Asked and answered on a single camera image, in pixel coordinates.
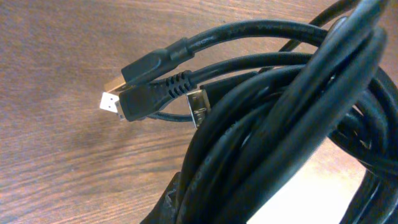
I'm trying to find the black speckled left gripper finger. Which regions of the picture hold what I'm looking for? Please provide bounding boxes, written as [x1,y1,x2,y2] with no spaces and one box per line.
[140,172,180,224]

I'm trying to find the thin black USB cable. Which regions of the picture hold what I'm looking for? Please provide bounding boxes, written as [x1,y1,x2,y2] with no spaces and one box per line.
[99,51,315,123]

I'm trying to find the thick black HDMI cable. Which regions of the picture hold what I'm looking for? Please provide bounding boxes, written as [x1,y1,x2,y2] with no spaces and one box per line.
[104,0,398,224]

